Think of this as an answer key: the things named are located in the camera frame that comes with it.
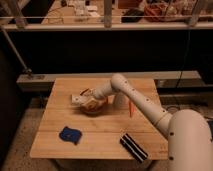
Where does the translucent bottle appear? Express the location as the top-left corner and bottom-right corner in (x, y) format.
(113, 93), (126, 107)

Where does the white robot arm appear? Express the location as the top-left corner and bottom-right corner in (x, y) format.
(71, 74), (213, 171)

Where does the wooden table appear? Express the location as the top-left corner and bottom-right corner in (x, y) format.
(30, 78), (168, 160)

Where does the blue cloth toy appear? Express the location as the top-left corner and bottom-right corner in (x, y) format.
(59, 127), (82, 145)

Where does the orange carrot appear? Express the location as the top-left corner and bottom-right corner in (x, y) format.
(129, 101), (134, 117)

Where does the diagonal metal pole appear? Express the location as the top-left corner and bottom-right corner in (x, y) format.
(1, 26), (33, 78)

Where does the black white striped object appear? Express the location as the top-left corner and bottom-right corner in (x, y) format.
(120, 134), (148, 163)

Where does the black object on shelf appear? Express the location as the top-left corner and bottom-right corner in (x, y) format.
(121, 9), (144, 23)

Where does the red basket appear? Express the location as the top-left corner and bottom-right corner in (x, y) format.
(144, 3), (177, 22)

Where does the grey metal rail beam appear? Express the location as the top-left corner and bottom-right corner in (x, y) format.
(16, 71), (204, 92)

